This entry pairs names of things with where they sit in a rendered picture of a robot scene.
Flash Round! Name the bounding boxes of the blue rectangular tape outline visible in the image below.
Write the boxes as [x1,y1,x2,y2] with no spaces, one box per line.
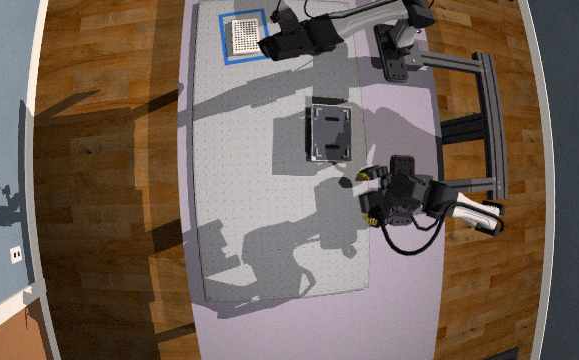
[218,8,269,66]

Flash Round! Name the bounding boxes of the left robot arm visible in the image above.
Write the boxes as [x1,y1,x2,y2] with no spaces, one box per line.
[359,157,506,237]

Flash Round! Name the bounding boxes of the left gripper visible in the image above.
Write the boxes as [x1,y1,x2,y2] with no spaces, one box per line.
[355,165,408,228]

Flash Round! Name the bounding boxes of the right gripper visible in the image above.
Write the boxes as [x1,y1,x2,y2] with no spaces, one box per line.
[257,19,308,58]

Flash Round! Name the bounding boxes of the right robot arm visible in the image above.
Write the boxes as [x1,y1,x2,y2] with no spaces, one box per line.
[268,0,436,80]

